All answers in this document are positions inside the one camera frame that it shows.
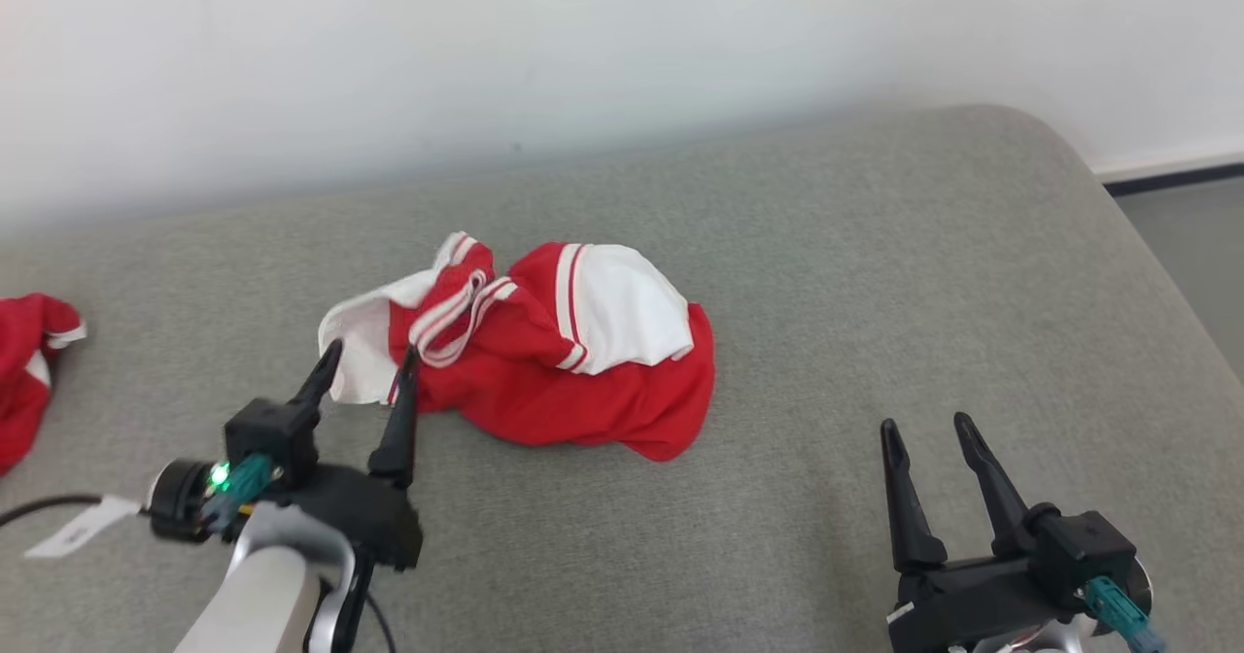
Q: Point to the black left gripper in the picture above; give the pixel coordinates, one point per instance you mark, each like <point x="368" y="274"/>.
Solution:
<point x="374" y="517"/>

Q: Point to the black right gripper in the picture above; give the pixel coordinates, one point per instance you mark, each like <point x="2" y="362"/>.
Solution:
<point x="972" y="600"/>

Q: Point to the red garment with striped trim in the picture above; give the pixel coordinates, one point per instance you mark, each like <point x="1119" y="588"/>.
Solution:
<point x="544" y="391"/>

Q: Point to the red garment with number print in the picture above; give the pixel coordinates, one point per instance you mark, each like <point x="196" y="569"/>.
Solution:
<point x="19" y="381"/>

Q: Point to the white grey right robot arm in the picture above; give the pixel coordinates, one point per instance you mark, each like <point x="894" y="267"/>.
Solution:
<point x="1030" y="641"/>

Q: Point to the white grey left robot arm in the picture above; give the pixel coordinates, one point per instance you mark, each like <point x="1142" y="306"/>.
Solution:
<point x="262" y="595"/>

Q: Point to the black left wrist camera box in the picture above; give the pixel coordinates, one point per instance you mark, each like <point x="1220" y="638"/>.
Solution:
<point x="272" y="439"/>

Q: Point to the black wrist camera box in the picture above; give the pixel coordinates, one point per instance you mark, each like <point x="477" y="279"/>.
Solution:
<point x="272" y="439"/>
<point x="1084" y="546"/>

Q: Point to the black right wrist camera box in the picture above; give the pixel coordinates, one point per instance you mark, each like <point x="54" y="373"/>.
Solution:
<point x="1084" y="546"/>

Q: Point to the teal left camera connector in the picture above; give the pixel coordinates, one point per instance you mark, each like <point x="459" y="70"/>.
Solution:
<point x="243" y="483"/>

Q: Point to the teal camera connector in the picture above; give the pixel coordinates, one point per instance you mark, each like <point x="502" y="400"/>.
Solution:
<point x="1118" y="609"/>
<point x="243" y="483"/>

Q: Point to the teal right camera connector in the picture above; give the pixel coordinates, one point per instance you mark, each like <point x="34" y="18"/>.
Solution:
<point x="1118" y="609"/>

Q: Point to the white wall baseboard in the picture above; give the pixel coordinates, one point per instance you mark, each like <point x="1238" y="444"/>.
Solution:
<point x="1166" y="165"/>

